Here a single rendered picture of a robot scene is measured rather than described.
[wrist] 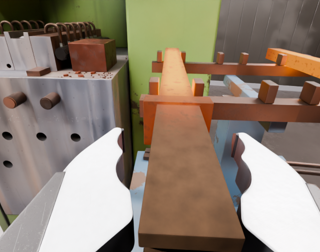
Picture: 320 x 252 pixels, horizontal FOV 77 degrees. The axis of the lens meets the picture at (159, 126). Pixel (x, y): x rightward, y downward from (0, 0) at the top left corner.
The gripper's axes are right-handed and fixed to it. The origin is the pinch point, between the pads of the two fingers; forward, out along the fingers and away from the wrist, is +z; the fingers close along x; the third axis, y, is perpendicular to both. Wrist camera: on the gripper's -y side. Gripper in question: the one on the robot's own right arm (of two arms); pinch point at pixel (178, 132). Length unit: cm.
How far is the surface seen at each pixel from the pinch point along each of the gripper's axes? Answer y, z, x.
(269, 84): -0.6, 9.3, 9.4
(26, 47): 0, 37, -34
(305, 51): 34, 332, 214
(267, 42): 22, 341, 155
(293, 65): 0.8, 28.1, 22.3
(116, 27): -3, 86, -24
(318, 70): 0.3, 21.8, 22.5
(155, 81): -0.6, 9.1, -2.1
